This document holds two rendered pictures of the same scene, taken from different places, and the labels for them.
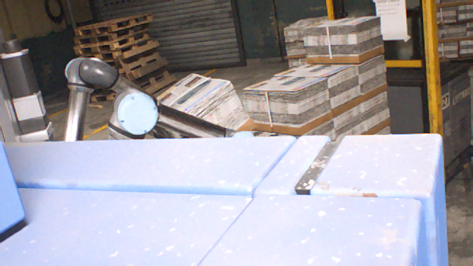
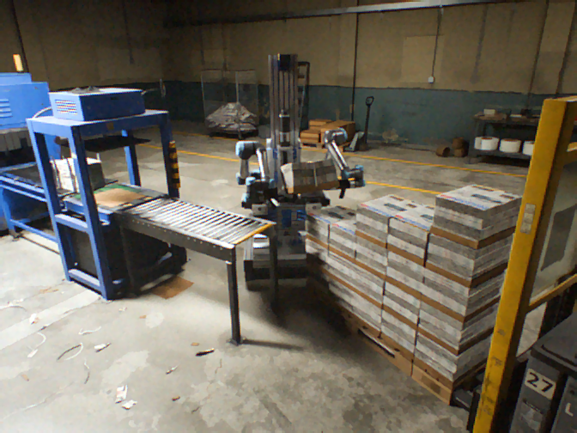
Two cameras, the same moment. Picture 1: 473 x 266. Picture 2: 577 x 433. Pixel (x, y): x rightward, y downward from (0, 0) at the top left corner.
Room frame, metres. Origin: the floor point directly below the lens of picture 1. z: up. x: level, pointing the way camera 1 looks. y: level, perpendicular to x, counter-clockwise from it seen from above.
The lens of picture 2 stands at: (2.25, -2.99, 2.02)
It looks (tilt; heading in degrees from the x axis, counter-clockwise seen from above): 22 degrees down; 98
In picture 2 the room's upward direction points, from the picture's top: 1 degrees counter-clockwise
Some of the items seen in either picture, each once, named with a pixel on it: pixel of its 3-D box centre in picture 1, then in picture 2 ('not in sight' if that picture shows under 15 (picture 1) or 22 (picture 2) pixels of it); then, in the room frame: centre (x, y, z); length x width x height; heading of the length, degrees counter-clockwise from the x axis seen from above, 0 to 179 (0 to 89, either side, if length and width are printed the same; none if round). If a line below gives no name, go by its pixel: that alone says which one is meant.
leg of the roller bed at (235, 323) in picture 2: not in sight; (233, 302); (1.52, -0.51, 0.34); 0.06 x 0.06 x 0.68; 63
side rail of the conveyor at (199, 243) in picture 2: not in sight; (168, 234); (0.95, -0.22, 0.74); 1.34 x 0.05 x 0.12; 153
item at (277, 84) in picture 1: (284, 83); (391, 204); (2.62, -0.30, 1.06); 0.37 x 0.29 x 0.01; 42
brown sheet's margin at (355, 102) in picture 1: (320, 104); (423, 246); (2.82, -0.51, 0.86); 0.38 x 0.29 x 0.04; 42
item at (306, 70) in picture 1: (312, 70); (428, 216); (2.83, -0.49, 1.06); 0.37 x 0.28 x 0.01; 42
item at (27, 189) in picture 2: not in sight; (54, 182); (-0.85, 0.99, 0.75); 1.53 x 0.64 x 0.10; 153
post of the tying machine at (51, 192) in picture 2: not in sight; (54, 205); (-0.31, 0.22, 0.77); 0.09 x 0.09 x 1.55; 63
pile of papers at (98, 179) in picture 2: not in sight; (79, 173); (-0.35, 0.73, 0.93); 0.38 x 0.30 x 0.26; 153
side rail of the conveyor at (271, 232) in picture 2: not in sight; (214, 214); (1.18, 0.23, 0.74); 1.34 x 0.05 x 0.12; 153
